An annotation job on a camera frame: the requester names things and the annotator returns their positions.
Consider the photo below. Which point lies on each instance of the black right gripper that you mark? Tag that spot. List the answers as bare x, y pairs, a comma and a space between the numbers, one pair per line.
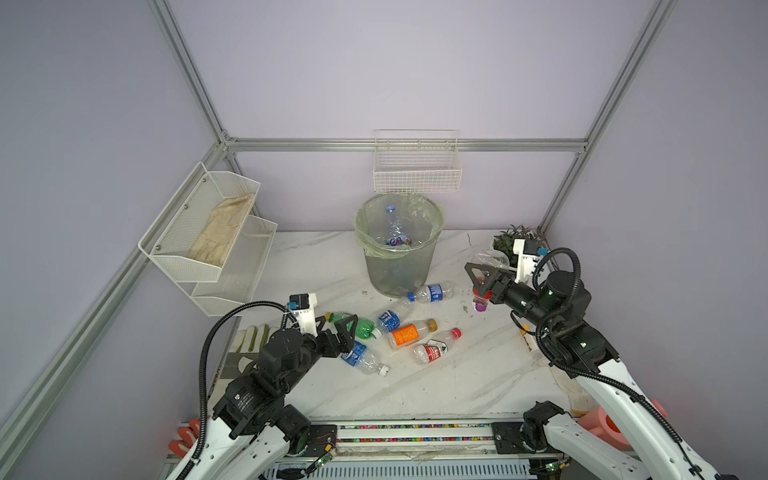
499, 281

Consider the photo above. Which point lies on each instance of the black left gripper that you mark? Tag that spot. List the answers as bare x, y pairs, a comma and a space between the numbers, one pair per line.
345, 342

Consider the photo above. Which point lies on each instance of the small red cap bottle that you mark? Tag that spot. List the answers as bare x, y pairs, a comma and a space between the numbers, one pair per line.
479, 296

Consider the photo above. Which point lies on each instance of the clear jar brown residue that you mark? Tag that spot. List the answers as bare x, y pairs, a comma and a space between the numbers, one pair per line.
492, 258

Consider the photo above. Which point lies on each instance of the clear bottle blue label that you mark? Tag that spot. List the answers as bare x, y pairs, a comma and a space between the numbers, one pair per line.
364, 359

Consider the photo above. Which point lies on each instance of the large crushed blue label bottle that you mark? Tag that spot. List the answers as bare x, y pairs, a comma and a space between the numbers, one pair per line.
400, 228

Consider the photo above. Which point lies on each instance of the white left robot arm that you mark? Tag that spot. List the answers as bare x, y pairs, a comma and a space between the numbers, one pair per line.
251, 426

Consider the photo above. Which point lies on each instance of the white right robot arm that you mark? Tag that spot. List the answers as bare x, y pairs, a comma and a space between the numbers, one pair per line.
586, 356

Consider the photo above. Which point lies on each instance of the blue label bottle near bin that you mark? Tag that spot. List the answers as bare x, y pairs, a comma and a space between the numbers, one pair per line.
432, 292

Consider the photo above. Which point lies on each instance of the green lined trash bin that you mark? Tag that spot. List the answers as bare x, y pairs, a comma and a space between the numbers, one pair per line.
397, 271

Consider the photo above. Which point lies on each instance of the green soda bottle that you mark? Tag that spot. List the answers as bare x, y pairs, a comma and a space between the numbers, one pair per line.
366, 329

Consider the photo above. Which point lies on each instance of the potted green succulent plant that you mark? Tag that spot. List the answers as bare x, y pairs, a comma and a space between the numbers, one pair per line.
504, 241

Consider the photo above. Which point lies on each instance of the small blue label bottle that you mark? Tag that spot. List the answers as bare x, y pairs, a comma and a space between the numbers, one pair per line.
392, 317

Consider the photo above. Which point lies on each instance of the orange label bottle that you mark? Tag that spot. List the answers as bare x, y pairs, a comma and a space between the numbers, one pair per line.
411, 333

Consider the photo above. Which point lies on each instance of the red white label bottle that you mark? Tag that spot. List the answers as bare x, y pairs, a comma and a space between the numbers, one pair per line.
437, 346

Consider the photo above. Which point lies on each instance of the beige cloth in shelf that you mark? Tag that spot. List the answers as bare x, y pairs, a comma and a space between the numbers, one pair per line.
218, 236

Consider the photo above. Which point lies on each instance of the white two-tier mesh shelf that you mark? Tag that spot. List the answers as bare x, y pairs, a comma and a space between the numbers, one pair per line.
214, 290

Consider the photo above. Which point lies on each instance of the pink watering can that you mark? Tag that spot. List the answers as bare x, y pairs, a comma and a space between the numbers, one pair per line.
599, 423

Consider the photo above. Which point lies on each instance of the orange white work glove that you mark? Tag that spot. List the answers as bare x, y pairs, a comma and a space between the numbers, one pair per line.
185, 438

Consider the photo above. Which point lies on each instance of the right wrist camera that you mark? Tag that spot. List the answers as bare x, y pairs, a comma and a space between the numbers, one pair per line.
528, 254

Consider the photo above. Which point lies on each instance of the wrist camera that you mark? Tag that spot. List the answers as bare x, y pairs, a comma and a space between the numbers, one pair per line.
528, 254
302, 307

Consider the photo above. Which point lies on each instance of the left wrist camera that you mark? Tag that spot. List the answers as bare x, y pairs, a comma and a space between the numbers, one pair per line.
302, 307

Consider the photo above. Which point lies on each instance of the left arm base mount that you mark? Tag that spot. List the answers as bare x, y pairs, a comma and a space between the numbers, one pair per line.
312, 441

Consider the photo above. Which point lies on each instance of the white wire wall basket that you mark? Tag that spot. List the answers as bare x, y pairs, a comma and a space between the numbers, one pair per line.
416, 161

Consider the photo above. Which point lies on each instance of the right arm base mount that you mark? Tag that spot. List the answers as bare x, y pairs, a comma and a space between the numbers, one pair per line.
519, 437

